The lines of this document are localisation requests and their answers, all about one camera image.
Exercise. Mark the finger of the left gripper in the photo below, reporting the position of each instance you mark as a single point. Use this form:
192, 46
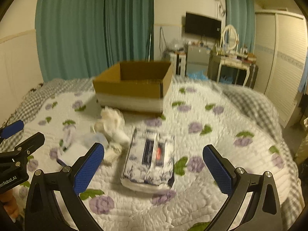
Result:
11, 129
22, 151

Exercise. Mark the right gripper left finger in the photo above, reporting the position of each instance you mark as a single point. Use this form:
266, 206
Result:
42, 209

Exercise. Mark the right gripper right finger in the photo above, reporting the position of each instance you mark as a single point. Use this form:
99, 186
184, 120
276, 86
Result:
263, 211

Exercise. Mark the white green plush ring toy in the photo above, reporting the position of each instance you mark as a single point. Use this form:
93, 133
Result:
69, 136

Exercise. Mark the cream fluffy cloth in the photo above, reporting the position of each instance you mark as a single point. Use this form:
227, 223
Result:
111, 125

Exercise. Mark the large floral tissue pack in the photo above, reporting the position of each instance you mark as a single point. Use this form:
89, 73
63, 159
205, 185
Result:
149, 165

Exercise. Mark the grey checked blanket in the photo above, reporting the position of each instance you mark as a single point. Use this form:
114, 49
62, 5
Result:
35, 98

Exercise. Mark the blue small tissue pack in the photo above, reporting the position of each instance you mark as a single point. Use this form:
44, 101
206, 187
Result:
79, 147

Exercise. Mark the teal curtain left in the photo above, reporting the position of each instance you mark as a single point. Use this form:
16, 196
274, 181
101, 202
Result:
82, 38

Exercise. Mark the teal curtain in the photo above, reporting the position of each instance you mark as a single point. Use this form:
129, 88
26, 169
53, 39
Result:
241, 14
82, 38

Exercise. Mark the brown cardboard box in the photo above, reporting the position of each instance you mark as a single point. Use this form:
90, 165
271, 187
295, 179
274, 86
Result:
137, 86

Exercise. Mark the white dressing table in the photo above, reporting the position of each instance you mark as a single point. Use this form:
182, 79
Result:
250, 69

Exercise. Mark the small grey refrigerator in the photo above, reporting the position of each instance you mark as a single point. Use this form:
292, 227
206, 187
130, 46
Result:
197, 60

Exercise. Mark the white wardrobe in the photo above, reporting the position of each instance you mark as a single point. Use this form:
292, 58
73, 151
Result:
280, 47

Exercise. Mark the white oval vanity mirror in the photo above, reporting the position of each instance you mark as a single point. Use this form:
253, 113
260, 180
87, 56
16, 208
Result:
229, 39

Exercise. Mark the teal curtain right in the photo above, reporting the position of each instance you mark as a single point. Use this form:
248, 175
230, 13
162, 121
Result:
241, 14

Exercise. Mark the black wall television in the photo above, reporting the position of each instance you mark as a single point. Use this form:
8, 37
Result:
202, 26

